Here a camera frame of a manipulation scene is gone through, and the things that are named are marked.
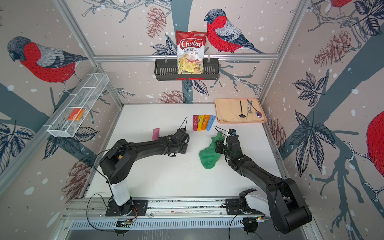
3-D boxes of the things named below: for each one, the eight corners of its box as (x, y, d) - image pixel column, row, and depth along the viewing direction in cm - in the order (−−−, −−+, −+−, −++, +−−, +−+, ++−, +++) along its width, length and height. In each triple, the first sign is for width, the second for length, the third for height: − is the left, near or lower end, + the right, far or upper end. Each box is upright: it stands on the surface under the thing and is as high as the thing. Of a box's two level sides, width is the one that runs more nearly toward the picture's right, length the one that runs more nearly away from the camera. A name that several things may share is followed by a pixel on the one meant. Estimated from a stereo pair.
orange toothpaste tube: (200, 129, 107) (200, 127, 105) (204, 116, 115) (204, 114, 113) (206, 130, 106) (206, 129, 104) (209, 117, 115) (209, 115, 113)
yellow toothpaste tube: (198, 130, 107) (198, 128, 105) (198, 117, 115) (198, 115, 113) (204, 130, 107) (204, 128, 105) (203, 117, 115) (203, 115, 113)
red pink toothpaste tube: (192, 131, 106) (192, 129, 105) (192, 117, 115) (192, 115, 113) (198, 131, 106) (198, 129, 105) (198, 117, 115) (198, 115, 113)
